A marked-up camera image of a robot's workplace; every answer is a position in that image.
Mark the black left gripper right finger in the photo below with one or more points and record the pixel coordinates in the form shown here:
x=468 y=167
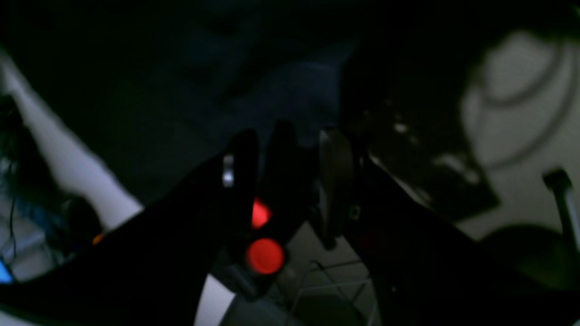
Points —
x=342 y=157

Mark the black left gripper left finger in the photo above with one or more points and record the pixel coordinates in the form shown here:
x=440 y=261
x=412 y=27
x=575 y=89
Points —
x=218 y=196

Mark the black t-shirt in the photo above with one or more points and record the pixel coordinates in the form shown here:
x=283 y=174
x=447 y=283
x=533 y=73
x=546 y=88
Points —
x=282 y=82

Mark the orange clamp top left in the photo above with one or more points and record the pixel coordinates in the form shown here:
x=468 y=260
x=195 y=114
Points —
x=251 y=259

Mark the black table cover cloth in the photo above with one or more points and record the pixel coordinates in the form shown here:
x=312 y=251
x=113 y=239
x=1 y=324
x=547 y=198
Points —
x=109 y=68

